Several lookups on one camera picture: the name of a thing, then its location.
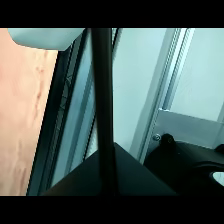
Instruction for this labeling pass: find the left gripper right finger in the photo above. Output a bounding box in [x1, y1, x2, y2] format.
[114, 142, 178, 197]

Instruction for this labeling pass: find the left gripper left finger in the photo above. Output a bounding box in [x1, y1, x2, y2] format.
[42, 149, 101, 197]

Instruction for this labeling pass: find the silver frame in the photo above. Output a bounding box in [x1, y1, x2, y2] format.
[129, 27, 224, 165]

